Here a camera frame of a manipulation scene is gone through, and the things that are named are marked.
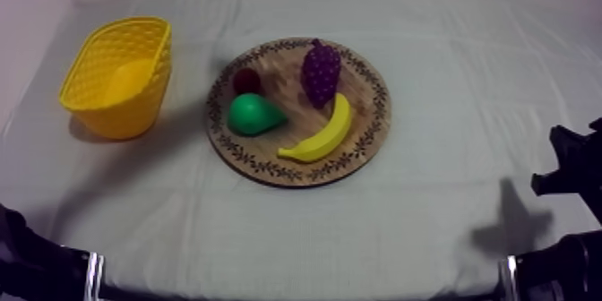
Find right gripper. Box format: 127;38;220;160
530;116;602;225

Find purple toy grapes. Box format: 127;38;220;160
300;38;342;109

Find round wooden board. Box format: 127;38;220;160
205;37;393;189

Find yellow plastic basket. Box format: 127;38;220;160
57;16;173;142

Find silver metal bar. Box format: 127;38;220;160
498;254;519;301
84;251;106;301

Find yellow toy banana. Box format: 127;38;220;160
276;92;353;164

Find green toy pear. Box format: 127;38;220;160
227;92;289;137

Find small red fruit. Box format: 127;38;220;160
232;67;262;97

